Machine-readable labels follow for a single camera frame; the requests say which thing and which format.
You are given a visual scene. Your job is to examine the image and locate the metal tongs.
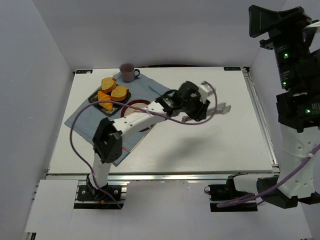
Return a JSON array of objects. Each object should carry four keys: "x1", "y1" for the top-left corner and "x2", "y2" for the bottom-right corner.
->
[{"x1": 181, "y1": 102, "x2": 232, "y2": 125}]

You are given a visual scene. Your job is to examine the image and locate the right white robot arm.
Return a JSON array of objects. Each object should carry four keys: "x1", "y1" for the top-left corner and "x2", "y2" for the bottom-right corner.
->
[{"x1": 218, "y1": 5, "x2": 320, "y2": 209}]

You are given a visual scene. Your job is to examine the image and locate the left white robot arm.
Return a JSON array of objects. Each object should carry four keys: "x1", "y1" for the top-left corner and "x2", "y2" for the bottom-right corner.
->
[{"x1": 86, "y1": 81, "x2": 215, "y2": 200}]

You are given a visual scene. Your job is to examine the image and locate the round bread slice front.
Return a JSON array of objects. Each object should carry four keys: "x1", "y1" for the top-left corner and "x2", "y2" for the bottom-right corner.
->
[{"x1": 110, "y1": 85, "x2": 130, "y2": 102}]

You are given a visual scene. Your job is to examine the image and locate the round bread slice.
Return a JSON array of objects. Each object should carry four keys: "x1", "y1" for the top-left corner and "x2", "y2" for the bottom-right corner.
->
[
  {"x1": 110, "y1": 85, "x2": 130, "y2": 102},
  {"x1": 100, "y1": 77, "x2": 117, "y2": 94}
]

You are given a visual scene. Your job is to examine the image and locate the black bread tray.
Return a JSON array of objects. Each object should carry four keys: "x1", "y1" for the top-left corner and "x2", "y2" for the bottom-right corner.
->
[{"x1": 88, "y1": 88, "x2": 131, "y2": 117}]

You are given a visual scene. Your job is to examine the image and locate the round bread slice rear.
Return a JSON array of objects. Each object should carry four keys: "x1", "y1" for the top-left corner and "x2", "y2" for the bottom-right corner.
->
[{"x1": 100, "y1": 77, "x2": 117, "y2": 94}]

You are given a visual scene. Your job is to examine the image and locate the teal plastic knife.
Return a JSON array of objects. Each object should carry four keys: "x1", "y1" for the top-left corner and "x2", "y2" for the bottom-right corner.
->
[{"x1": 148, "y1": 85, "x2": 163, "y2": 96}]

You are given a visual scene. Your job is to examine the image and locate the red rimmed plate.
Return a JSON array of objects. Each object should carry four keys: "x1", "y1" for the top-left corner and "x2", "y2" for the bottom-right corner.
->
[{"x1": 120, "y1": 99, "x2": 153, "y2": 133}]

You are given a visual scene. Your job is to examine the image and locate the purple mug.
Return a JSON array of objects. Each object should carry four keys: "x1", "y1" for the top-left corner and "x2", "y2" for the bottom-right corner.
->
[{"x1": 119, "y1": 62, "x2": 141, "y2": 83}]

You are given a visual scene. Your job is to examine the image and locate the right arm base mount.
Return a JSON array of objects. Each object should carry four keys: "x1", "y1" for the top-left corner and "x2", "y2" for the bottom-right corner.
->
[{"x1": 203, "y1": 184, "x2": 258, "y2": 213}]

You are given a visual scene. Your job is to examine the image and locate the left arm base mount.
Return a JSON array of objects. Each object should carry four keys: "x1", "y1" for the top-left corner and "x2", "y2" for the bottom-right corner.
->
[{"x1": 73, "y1": 181, "x2": 127, "y2": 210}]

